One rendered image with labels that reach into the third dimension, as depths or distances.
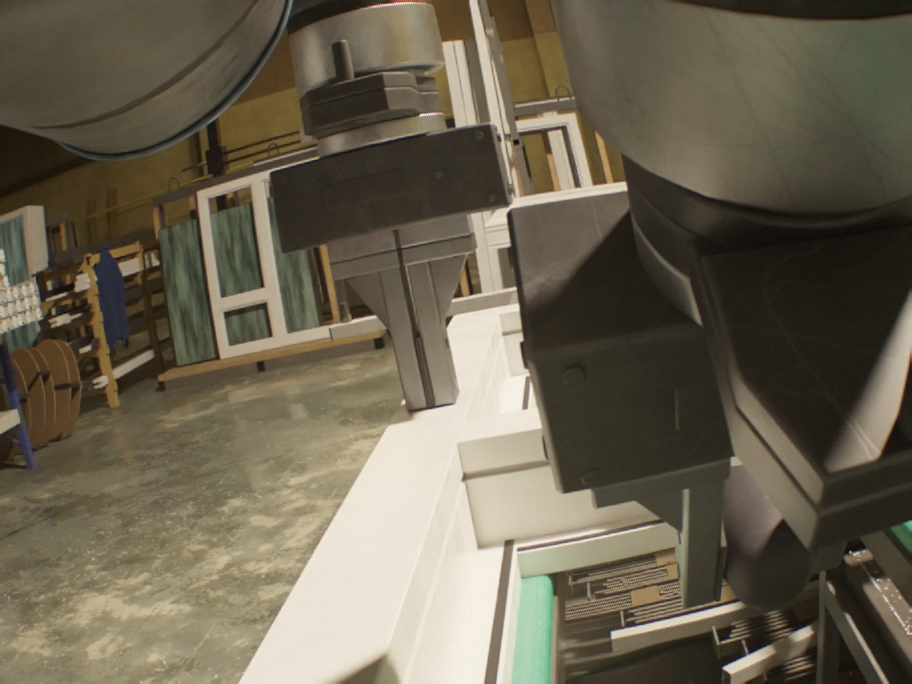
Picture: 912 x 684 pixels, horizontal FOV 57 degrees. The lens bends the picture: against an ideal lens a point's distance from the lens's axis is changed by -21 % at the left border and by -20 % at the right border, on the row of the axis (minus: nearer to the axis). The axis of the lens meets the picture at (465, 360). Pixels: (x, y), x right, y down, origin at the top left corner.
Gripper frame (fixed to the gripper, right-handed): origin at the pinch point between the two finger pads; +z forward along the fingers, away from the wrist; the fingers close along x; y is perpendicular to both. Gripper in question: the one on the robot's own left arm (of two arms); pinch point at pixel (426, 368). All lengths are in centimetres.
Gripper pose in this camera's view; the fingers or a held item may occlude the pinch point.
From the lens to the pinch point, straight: 59.1
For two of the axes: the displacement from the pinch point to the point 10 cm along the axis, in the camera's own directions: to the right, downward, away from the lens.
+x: -9.8, 1.8, 1.1
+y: 0.8, -1.9, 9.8
